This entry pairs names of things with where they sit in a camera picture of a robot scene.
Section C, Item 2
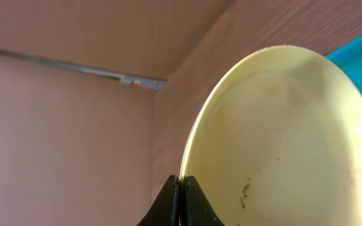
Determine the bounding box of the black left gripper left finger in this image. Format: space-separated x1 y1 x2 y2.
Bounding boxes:
137 175 180 226

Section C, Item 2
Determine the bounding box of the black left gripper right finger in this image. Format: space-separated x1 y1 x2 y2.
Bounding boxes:
180 176 224 226

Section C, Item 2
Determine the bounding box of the yellow plate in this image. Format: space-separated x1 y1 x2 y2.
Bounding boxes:
180 46 362 225

